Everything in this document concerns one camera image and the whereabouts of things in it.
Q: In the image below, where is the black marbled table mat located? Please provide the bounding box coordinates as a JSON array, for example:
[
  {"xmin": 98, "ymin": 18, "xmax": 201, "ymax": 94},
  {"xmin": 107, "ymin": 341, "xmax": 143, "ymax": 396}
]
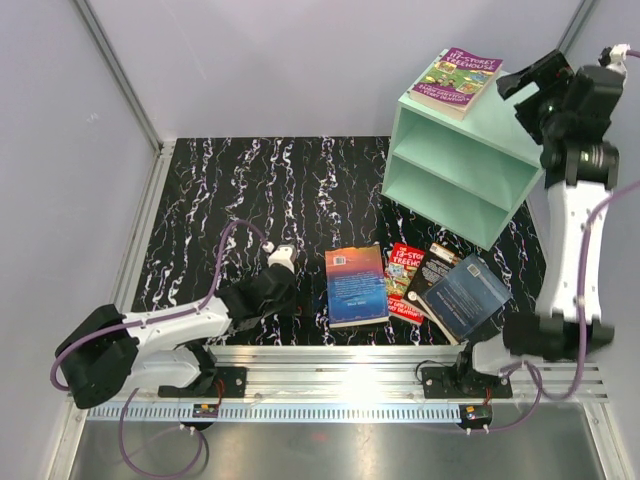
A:
[{"xmin": 128, "ymin": 137, "xmax": 551, "ymax": 347}]

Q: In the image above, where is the dark blue paperback book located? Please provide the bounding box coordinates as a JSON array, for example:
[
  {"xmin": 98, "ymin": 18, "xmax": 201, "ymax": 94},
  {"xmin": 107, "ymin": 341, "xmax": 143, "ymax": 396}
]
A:
[{"xmin": 418, "ymin": 254, "xmax": 512, "ymax": 344}]

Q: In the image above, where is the red treehouse book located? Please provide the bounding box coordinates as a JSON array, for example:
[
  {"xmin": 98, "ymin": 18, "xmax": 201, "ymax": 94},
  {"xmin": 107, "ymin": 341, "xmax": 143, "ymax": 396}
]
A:
[{"xmin": 385, "ymin": 242, "xmax": 424, "ymax": 326}]

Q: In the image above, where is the white slotted cable duct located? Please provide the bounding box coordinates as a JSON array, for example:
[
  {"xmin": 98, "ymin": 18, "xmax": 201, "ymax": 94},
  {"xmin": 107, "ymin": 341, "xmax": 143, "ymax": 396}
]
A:
[{"xmin": 87, "ymin": 402, "xmax": 461, "ymax": 424}]

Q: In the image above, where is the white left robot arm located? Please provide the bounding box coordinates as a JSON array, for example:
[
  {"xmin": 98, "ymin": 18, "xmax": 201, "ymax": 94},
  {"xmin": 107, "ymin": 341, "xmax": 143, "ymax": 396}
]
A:
[{"xmin": 50, "ymin": 261, "xmax": 296, "ymax": 409}]

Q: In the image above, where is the left aluminium frame post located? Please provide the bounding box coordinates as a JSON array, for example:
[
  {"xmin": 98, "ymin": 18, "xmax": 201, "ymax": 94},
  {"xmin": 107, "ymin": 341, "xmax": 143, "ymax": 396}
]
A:
[{"xmin": 70, "ymin": 0, "xmax": 163, "ymax": 154}]

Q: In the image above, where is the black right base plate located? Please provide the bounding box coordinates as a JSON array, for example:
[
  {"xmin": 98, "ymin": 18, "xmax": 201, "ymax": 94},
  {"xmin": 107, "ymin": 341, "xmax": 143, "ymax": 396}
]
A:
[{"xmin": 415, "ymin": 362, "xmax": 513, "ymax": 400}]

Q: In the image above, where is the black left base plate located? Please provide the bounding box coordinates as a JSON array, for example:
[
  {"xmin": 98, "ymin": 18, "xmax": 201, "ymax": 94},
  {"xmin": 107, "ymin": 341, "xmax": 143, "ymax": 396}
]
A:
[{"xmin": 158, "ymin": 366, "xmax": 248, "ymax": 399}]

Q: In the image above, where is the right control board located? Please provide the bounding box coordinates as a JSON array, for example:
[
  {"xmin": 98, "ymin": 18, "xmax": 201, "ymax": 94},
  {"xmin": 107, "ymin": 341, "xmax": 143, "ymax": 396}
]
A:
[{"xmin": 460, "ymin": 404, "xmax": 493, "ymax": 429}]

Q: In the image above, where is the right aluminium frame post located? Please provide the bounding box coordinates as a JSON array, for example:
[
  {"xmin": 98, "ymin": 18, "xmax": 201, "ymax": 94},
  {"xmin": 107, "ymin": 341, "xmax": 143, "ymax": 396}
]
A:
[{"xmin": 555, "ymin": 0, "xmax": 600, "ymax": 59}]

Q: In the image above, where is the left control board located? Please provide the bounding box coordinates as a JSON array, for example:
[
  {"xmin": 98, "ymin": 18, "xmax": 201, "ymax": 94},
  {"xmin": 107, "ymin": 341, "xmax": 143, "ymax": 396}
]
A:
[{"xmin": 192, "ymin": 404, "xmax": 219, "ymax": 418}]

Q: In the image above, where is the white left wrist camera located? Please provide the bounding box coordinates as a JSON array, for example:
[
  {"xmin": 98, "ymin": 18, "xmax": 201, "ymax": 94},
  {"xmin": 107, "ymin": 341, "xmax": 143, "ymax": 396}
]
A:
[{"xmin": 267, "ymin": 244, "xmax": 297, "ymax": 273}]

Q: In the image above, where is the aluminium mounting rail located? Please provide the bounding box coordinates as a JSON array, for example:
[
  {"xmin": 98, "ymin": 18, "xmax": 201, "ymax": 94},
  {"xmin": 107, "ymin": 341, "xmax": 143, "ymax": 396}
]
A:
[{"xmin": 69, "ymin": 344, "xmax": 609, "ymax": 405}]

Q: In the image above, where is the blue orange sunset book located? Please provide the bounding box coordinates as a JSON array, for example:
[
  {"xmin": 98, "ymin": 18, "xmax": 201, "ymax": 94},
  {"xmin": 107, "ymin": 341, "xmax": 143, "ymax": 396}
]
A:
[{"xmin": 325, "ymin": 245, "xmax": 389, "ymax": 329}]

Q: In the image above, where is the aluminium frame post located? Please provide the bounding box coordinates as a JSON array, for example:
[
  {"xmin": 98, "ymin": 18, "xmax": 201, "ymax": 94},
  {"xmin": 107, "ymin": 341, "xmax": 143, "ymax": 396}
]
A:
[
  {"xmin": 555, "ymin": 0, "xmax": 600, "ymax": 59},
  {"xmin": 70, "ymin": 0, "xmax": 163, "ymax": 154}
]

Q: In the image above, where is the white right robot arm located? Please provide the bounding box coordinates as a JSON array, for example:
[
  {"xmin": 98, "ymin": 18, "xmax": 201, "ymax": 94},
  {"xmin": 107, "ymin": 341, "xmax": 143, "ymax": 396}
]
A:
[{"xmin": 449, "ymin": 44, "xmax": 635, "ymax": 401}]

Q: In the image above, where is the mint green wooden shelf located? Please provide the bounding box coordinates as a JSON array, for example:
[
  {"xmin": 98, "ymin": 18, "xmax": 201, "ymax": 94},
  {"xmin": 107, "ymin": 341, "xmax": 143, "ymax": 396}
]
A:
[{"xmin": 381, "ymin": 49, "xmax": 542, "ymax": 250}]

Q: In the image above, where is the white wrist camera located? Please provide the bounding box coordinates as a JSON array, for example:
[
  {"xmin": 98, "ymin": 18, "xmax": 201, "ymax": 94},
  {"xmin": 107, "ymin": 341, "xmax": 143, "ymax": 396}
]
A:
[
  {"xmin": 598, "ymin": 44, "xmax": 631, "ymax": 72},
  {"xmin": 267, "ymin": 244, "xmax": 297, "ymax": 273}
]

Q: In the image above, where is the black paperback book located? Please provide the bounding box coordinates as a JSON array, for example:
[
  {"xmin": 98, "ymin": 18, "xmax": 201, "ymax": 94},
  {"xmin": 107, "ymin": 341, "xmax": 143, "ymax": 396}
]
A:
[{"xmin": 402, "ymin": 242, "xmax": 461, "ymax": 316}]

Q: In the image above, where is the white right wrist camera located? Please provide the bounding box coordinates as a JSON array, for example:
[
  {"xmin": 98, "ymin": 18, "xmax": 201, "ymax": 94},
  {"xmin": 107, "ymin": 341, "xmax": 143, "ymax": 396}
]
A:
[{"xmin": 598, "ymin": 44, "xmax": 631, "ymax": 72}]

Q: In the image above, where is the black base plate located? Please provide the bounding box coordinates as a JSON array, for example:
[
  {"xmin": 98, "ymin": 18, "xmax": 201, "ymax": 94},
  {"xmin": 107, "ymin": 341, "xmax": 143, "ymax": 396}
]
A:
[
  {"xmin": 415, "ymin": 362, "xmax": 513, "ymax": 400},
  {"xmin": 158, "ymin": 366, "xmax": 248, "ymax": 399}
]

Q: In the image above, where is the control board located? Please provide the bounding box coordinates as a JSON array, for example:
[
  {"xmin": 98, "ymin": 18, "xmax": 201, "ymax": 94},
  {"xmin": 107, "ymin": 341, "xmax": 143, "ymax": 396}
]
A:
[
  {"xmin": 192, "ymin": 404, "xmax": 219, "ymax": 418},
  {"xmin": 460, "ymin": 404, "xmax": 493, "ymax": 429}
]

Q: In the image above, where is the purple treehouse book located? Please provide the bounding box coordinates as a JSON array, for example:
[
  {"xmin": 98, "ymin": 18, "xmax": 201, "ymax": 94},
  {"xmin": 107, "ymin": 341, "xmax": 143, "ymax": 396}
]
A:
[{"xmin": 408, "ymin": 47, "xmax": 503, "ymax": 121}]

